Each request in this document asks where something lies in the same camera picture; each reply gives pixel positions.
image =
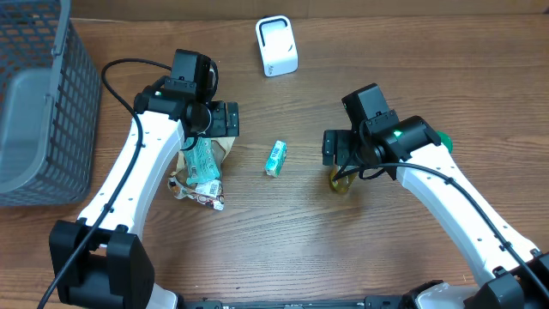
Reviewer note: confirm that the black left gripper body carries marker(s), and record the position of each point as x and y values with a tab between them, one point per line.
226	118

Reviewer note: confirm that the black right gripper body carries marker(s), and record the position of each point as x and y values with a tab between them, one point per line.
347	148

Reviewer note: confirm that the clear plastic bottle grey cap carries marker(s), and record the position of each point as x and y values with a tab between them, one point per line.
340	185

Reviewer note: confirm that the mint green wipes pack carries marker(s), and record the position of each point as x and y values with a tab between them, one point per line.
200	161

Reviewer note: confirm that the green Kleenex tissue pack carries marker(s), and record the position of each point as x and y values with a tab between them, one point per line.
276	159

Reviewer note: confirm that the brown patterned snack bag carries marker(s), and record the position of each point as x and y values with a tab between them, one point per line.
210	193

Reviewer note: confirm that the green lid jar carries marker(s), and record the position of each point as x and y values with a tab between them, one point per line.
446	141

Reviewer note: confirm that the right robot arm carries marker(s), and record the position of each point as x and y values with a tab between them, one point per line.
510	271

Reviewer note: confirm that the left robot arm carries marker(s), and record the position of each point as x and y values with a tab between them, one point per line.
99	260

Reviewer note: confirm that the white barcode scanner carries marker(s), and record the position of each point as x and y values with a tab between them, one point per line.
277	45

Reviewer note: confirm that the dark grey plastic basket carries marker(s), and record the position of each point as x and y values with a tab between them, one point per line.
50	102

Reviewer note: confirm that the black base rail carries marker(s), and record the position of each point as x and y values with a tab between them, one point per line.
291	304

